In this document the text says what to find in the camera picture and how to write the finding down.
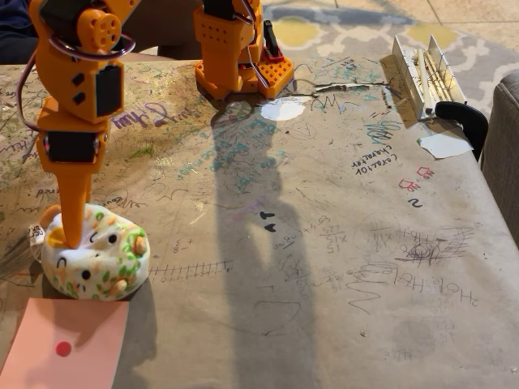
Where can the grey yellow patterned rug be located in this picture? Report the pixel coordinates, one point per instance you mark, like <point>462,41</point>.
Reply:
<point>365,32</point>

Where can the seated person body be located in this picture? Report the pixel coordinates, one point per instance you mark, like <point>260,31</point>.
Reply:
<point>12,24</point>

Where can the orange SO-100 robot arm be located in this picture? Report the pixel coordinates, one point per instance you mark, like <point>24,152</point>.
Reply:
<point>219,48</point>

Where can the orange gripper black motor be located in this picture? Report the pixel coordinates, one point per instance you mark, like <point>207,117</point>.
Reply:
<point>72,148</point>

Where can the small red round object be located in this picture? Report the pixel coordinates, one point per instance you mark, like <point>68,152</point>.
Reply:
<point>63,349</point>

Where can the white paper scrap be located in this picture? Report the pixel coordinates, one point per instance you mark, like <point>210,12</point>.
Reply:
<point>444,145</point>

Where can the pink paper sheet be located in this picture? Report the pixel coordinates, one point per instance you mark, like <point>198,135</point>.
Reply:
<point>40,364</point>

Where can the white floral cat plush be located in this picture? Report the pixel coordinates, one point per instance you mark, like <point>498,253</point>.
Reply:
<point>105,267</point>

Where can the scribbled brown paper table cover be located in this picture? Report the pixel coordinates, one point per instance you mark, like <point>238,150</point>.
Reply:
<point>365,283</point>

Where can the grey fabric sofa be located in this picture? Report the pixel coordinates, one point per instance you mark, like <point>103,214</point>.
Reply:
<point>503,162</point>

